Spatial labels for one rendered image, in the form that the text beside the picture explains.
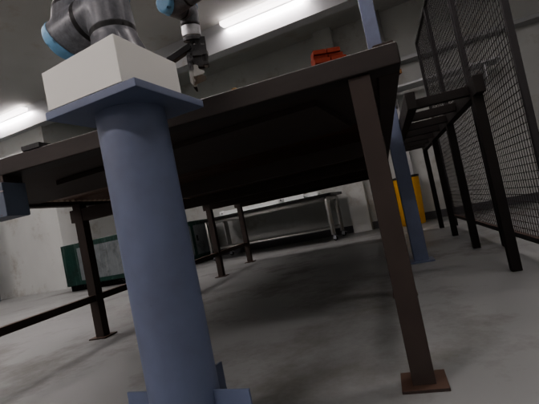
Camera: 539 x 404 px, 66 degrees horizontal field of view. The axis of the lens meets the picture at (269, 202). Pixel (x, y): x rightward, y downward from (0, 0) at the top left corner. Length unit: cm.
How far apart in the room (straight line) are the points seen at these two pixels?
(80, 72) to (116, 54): 11
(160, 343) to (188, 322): 8
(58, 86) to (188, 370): 71
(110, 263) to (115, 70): 578
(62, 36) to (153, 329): 78
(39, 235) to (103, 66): 794
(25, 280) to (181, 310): 839
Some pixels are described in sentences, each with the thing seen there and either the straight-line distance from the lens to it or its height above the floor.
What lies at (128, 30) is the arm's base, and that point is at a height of 104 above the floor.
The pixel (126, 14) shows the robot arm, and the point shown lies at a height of 109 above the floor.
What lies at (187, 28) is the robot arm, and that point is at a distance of 178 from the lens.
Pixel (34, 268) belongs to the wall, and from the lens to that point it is 910.
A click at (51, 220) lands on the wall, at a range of 859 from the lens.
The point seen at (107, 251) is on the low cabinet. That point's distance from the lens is 667.
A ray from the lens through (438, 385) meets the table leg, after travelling 126.
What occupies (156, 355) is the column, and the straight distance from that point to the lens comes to 103.
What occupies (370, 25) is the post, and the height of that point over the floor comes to 174.
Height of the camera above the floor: 52
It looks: 2 degrees up
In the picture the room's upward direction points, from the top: 12 degrees counter-clockwise
